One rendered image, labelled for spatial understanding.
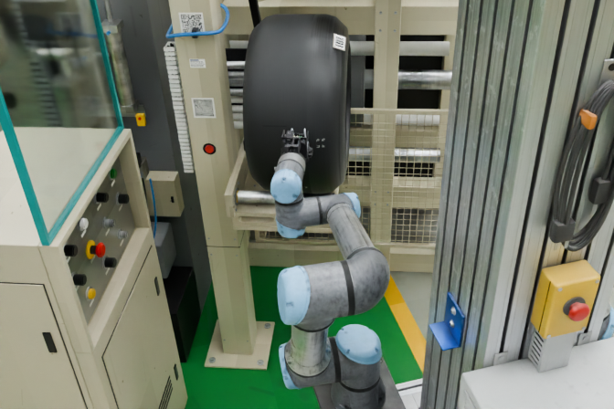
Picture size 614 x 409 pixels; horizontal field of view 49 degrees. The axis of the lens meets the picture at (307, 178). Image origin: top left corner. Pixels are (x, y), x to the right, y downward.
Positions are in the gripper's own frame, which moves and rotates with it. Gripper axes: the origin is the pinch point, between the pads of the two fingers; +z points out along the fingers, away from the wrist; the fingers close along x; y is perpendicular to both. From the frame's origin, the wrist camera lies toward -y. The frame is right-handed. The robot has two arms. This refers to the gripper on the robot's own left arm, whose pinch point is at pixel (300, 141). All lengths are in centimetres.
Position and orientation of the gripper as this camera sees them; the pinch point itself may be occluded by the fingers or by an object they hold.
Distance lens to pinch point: 198.0
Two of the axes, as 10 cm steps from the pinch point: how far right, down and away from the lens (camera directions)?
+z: 1.0, -4.6, 8.8
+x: -9.9, -0.3, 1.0
